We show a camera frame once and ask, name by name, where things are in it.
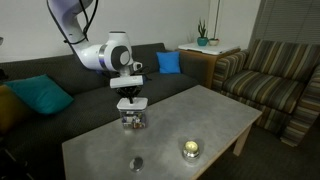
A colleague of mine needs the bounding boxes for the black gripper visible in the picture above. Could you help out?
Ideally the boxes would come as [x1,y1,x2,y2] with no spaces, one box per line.
[116,85,143,104]

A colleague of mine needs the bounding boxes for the white square lid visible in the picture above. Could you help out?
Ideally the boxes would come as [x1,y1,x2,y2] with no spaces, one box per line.
[116,97,149,112]

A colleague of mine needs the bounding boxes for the clear container with candies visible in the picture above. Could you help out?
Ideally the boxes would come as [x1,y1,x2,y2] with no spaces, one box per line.
[118,108,148,130]

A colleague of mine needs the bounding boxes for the dark grey fabric sofa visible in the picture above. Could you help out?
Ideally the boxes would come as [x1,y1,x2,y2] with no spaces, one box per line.
[0,42,209,180]

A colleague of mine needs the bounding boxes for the blue throw cushion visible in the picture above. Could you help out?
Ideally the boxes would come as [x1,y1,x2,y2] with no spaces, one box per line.
[156,51,182,75]

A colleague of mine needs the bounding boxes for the round silver metal disc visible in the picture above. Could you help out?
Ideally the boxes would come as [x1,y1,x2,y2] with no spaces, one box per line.
[128,156,145,172]

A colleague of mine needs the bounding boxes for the wooden side table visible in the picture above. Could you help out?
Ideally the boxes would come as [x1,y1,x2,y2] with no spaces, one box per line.
[178,48,242,90]

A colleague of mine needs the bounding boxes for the candle in silver tin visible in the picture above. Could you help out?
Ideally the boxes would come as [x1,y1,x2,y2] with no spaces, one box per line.
[181,140,201,163]

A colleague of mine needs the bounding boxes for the plant in teal pot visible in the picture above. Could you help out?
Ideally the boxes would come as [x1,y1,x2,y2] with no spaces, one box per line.
[196,18,210,47]

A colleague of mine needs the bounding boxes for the teal throw cushion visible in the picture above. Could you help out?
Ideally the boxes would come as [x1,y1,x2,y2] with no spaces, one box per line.
[3,73,74,116]

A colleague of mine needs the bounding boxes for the mustard yellow cushion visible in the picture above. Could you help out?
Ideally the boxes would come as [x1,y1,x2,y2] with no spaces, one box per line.
[0,84,33,134]

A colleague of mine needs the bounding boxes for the wooden table leg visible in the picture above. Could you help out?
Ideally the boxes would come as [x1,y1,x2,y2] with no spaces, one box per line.
[232,123,253,157]

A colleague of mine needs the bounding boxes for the striped armchair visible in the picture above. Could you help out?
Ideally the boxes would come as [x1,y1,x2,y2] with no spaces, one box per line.
[211,39,320,148]

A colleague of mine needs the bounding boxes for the grey window blinds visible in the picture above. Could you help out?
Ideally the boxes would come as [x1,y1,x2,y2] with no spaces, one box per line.
[249,0,320,48]

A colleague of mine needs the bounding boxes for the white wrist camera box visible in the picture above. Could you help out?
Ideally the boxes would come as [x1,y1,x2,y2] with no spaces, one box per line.
[109,75,145,90]

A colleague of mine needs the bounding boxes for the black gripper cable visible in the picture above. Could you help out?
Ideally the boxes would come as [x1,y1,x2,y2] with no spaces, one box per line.
[133,64,152,83]

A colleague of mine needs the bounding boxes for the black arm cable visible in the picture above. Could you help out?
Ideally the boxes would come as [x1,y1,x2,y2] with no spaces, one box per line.
[46,0,100,46]

